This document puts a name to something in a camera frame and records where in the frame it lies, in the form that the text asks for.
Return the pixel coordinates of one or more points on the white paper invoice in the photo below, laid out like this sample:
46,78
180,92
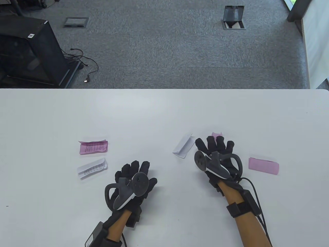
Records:
92,168
183,146

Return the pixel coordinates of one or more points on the black cabinet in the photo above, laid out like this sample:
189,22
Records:
38,51

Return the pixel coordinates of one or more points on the person's right forearm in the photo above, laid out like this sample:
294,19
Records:
246,231

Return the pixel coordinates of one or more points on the open grey floor box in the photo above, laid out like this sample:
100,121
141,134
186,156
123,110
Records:
233,14

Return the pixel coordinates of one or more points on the dark grey pillar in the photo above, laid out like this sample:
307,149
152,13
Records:
295,11

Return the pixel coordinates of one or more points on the black caster wheel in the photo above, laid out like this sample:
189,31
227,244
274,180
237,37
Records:
44,3

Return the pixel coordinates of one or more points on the pink paper invoice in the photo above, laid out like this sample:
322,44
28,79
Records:
263,166
216,134
93,147

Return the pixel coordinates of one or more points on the black labelled power pack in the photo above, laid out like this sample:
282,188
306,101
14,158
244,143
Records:
93,236

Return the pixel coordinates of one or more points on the black wrist box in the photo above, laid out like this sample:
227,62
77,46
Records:
250,200

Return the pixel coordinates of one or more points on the person's left hand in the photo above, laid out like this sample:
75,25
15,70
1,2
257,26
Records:
136,166

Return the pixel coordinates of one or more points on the person's right hand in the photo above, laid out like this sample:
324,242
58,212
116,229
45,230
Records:
221,144

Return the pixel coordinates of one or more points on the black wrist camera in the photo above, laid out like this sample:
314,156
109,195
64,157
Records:
135,218
216,187

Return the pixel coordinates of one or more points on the white partition panel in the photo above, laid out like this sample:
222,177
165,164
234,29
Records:
317,46

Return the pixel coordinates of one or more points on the person's left forearm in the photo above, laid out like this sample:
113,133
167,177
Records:
118,227

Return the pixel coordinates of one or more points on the closed grey floor box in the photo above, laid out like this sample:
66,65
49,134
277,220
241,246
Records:
76,22

